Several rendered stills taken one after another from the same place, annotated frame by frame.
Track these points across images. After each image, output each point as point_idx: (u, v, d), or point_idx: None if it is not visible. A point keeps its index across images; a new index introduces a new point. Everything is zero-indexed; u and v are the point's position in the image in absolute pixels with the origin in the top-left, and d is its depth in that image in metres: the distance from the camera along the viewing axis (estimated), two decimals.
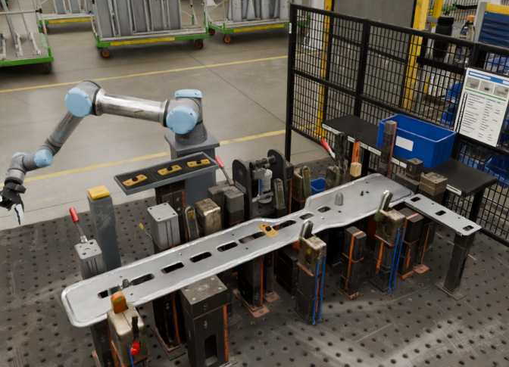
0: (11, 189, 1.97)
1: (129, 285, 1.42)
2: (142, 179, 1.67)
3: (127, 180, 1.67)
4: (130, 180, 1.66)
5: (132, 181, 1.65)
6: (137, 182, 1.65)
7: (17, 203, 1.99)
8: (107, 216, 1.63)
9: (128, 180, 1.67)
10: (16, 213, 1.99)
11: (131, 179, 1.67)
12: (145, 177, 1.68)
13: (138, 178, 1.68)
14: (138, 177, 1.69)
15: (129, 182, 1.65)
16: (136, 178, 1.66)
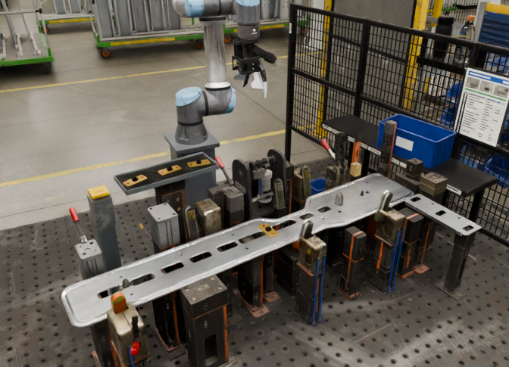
0: (262, 57, 1.62)
1: (129, 285, 1.42)
2: (142, 179, 1.67)
3: (127, 180, 1.67)
4: (130, 180, 1.66)
5: (132, 181, 1.65)
6: (137, 182, 1.65)
7: None
8: (107, 216, 1.63)
9: (128, 180, 1.67)
10: (242, 74, 1.68)
11: (131, 179, 1.67)
12: (145, 177, 1.68)
13: (138, 178, 1.68)
14: (138, 177, 1.69)
15: (129, 182, 1.65)
16: (136, 178, 1.66)
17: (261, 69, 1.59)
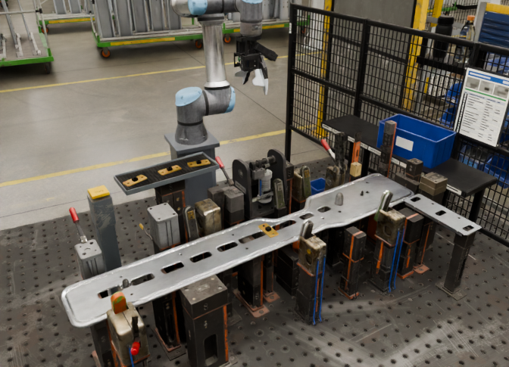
0: (263, 54, 1.64)
1: (129, 285, 1.42)
2: (142, 179, 1.67)
3: (127, 180, 1.67)
4: (130, 180, 1.66)
5: (132, 181, 1.65)
6: (137, 182, 1.65)
7: None
8: (107, 216, 1.63)
9: (128, 180, 1.67)
10: (242, 71, 1.70)
11: (131, 179, 1.67)
12: (145, 177, 1.68)
13: (138, 178, 1.68)
14: (138, 177, 1.69)
15: (129, 182, 1.65)
16: (136, 178, 1.66)
17: (263, 66, 1.60)
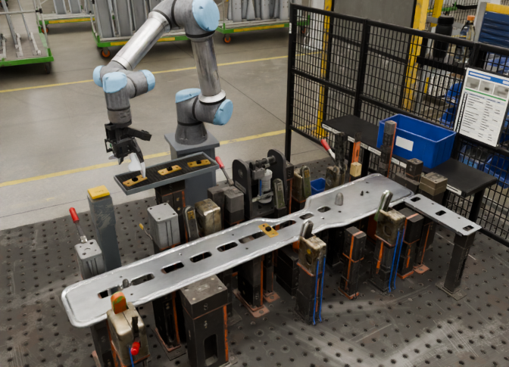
0: (136, 137, 1.59)
1: (129, 285, 1.42)
2: (142, 179, 1.67)
3: (127, 180, 1.67)
4: (130, 180, 1.66)
5: (132, 181, 1.65)
6: (137, 182, 1.65)
7: None
8: (107, 216, 1.63)
9: (128, 180, 1.67)
10: None
11: (131, 179, 1.67)
12: (145, 177, 1.68)
13: (138, 178, 1.68)
14: (138, 177, 1.69)
15: (129, 182, 1.65)
16: (136, 178, 1.66)
17: (137, 151, 1.56)
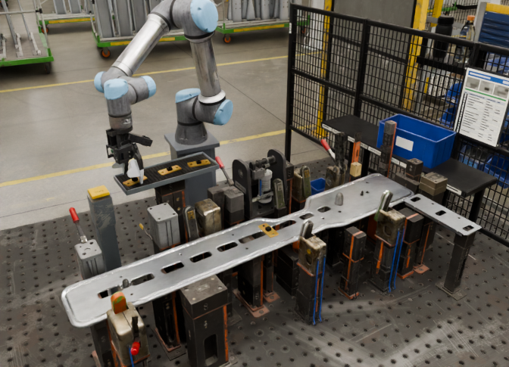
0: (137, 142, 1.60)
1: (129, 285, 1.42)
2: None
3: (127, 180, 1.67)
4: (130, 180, 1.66)
5: (132, 181, 1.65)
6: (137, 182, 1.65)
7: None
8: (107, 216, 1.63)
9: (128, 180, 1.67)
10: None
11: (131, 179, 1.67)
12: (145, 177, 1.68)
13: (138, 178, 1.68)
14: (138, 177, 1.69)
15: (129, 182, 1.65)
16: (136, 178, 1.66)
17: (138, 159, 1.58)
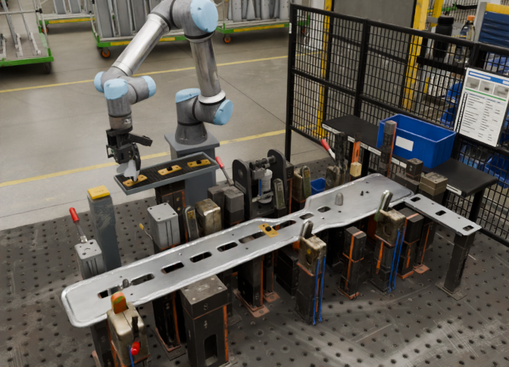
0: (137, 142, 1.60)
1: (129, 285, 1.42)
2: (142, 179, 1.67)
3: (127, 180, 1.67)
4: (130, 180, 1.66)
5: (132, 181, 1.65)
6: (137, 182, 1.65)
7: None
8: (107, 216, 1.63)
9: (128, 180, 1.67)
10: (123, 165, 1.63)
11: (131, 179, 1.67)
12: (145, 177, 1.68)
13: (138, 178, 1.68)
14: (138, 177, 1.69)
15: (129, 182, 1.65)
16: (136, 178, 1.66)
17: (137, 161, 1.59)
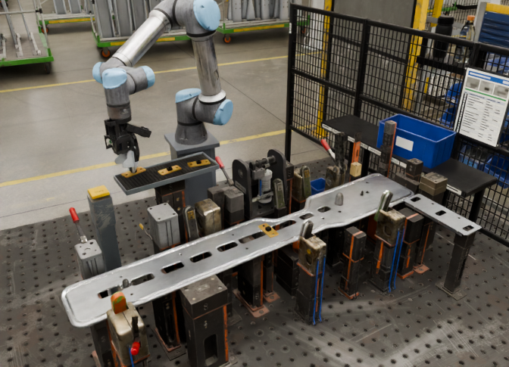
0: (135, 133, 1.59)
1: (129, 285, 1.42)
2: (140, 171, 1.65)
3: (126, 172, 1.65)
4: (129, 172, 1.65)
5: (130, 173, 1.64)
6: (135, 174, 1.64)
7: None
8: (107, 216, 1.63)
9: (126, 172, 1.65)
10: (122, 156, 1.62)
11: (129, 171, 1.65)
12: (144, 169, 1.67)
13: (136, 169, 1.66)
14: (136, 169, 1.67)
15: (127, 174, 1.63)
16: (135, 169, 1.64)
17: (135, 152, 1.57)
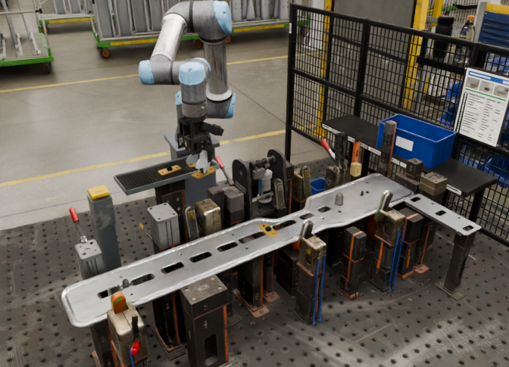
0: (209, 132, 1.49)
1: (129, 285, 1.42)
2: (211, 172, 1.56)
3: (196, 172, 1.55)
4: (199, 172, 1.55)
5: (201, 174, 1.54)
6: (207, 175, 1.54)
7: None
8: (107, 216, 1.63)
9: (197, 172, 1.55)
10: (193, 156, 1.52)
11: (200, 171, 1.56)
12: (214, 169, 1.57)
13: (207, 169, 1.57)
14: None
15: (198, 174, 1.54)
16: None
17: (210, 152, 1.48)
